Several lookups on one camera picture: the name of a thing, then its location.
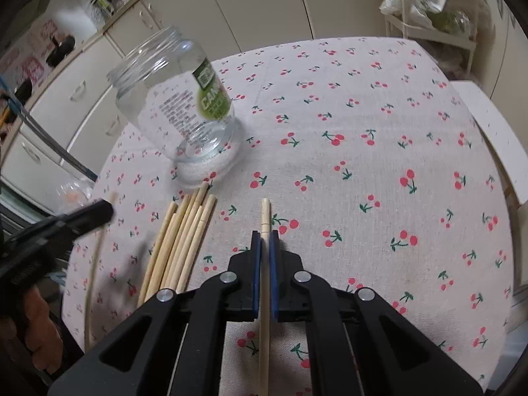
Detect clear glass jar green label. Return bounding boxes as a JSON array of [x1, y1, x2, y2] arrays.
[[107, 26, 245, 187]]

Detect cream kitchen cabinets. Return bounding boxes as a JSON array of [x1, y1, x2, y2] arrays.
[[0, 0, 388, 224]]

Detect white wire storage rack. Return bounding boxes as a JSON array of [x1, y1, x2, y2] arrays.
[[379, 0, 491, 80]]

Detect wooden chopstick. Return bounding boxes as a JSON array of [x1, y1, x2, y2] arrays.
[[137, 201, 177, 308], [160, 181, 209, 288], [168, 206, 203, 290], [176, 195, 216, 293], [145, 194, 193, 300], [259, 198, 271, 396]]

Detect wooden chopstick on table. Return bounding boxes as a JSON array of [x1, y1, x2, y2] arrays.
[[168, 206, 203, 290], [160, 181, 209, 288], [137, 201, 177, 308], [145, 194, 193, 300], [176, 195, 216, 293]]

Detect cherry print tablecloth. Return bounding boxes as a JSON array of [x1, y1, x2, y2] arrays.
[[88, 38, 513, 389]]

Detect white wooden stool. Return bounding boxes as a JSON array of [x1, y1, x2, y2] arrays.
[[451, 81, 527, 206]]

